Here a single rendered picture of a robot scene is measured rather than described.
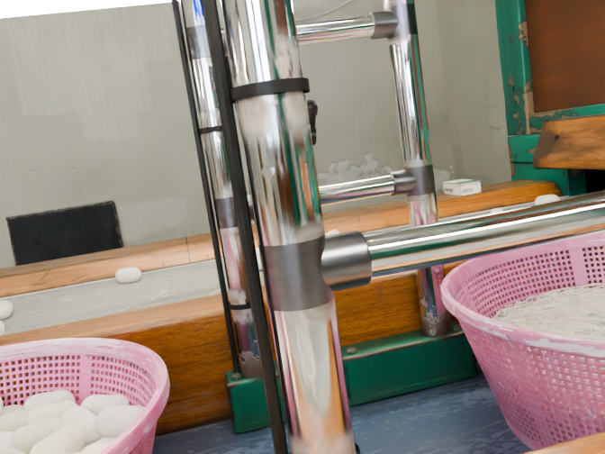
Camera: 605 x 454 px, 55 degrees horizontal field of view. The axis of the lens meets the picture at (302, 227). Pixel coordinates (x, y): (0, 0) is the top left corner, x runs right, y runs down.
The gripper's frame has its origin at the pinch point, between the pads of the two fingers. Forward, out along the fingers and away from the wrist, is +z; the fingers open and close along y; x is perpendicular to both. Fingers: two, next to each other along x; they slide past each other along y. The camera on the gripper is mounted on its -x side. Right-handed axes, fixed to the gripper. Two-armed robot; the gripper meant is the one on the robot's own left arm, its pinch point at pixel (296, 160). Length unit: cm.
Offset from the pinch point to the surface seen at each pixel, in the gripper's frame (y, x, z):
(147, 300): -21.9, -1.8, 20.6
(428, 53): 112, 96, -171
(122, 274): -25.1, 4.4, 11.1
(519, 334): -1, -28, 47
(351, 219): 7.2, 8.6, 5.0
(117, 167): -41, 120, -148
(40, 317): -33.1, -0.8, 19.5
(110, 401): -23, -19, 41
